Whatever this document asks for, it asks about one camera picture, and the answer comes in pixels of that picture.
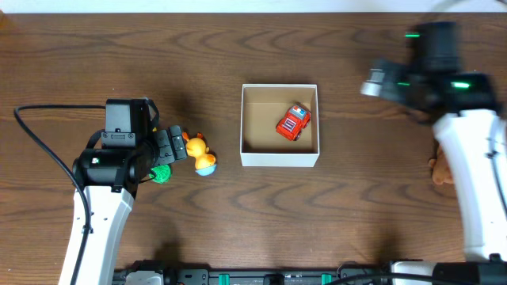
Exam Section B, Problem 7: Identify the red toy fire truck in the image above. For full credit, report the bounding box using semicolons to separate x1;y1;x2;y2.
276;104;311;141

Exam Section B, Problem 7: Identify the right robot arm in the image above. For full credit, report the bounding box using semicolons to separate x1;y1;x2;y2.
379;22;506;284

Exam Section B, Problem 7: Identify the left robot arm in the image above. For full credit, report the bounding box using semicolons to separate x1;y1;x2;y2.
59;98;187;284

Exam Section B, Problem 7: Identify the green round wheel toy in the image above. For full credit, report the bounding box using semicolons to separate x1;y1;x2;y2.
149;165;172;184

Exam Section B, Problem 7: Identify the orange rubber duck toy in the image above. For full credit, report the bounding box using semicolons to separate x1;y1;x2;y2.
182;132;217;177

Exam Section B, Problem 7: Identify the white cardboard box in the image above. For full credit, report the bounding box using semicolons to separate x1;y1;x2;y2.
239;84;320;167

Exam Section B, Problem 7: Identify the brown plush toy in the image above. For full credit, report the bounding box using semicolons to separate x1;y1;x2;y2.
428;145;454;185

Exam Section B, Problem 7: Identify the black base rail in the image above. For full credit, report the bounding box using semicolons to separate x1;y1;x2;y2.
112;260;383;285

